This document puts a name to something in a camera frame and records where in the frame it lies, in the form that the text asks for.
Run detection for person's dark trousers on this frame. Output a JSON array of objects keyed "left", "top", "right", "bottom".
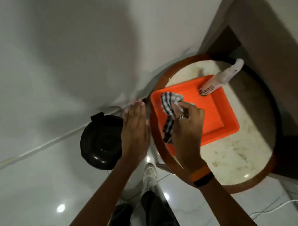
[{"left": 109, "top": 190, "right": 180, "bottom": 226}]

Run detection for black white checkered cloth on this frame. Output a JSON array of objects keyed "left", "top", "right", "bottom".
[{"left": 160, "top": 92, "right": 185, "bottom": 145}]

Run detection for round wooden-rimmed marble table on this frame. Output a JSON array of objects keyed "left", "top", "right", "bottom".
[{"left": 149, "top": 54, "right": 284, "bottom": 195}]

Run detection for white sneaker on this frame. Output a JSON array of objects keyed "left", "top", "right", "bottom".
[{"left": 141, "top": 163, "right": 158, "bottom": 199}]

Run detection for person's right forearm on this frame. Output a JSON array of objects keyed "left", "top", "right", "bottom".
[{"left": 198, "top": 178, "right": 258, "bottom": 226}]

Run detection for person's left forearm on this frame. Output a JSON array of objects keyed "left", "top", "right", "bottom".
[{"left": 71, "top": 159, "right": 143, "bottom": 226}]

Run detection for person's right hand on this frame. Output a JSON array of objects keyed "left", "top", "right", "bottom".
[{"left": 171, "top": 101, "right": 206, "bottom": 172}]

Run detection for white spray bottle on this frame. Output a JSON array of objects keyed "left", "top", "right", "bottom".
[{"left": 199, "top": 58, "right": 244, "bottom": 97}]

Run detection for white cable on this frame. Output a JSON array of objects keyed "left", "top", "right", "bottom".
[{"left": 250, "top": 199, "right": 298, "bottom": 219}]

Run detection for black round waste bin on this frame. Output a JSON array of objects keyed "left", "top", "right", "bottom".
[{"left": 80, "top": 112, "right": 125, "bottom": 170}]

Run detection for orange plastic tray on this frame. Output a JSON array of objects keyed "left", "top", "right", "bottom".
[{"left": 150, "top": 75, "right": 240, "bottom": 147}]

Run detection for person's left hand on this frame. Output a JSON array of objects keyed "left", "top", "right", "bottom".
[{"left": 121, "top": 100, "right": 151, "bottom": 162}]

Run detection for orange and black wristband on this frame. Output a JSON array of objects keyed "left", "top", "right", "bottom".
[{"left": 189, "top": 165, "right": 215, "bottom": 188}]

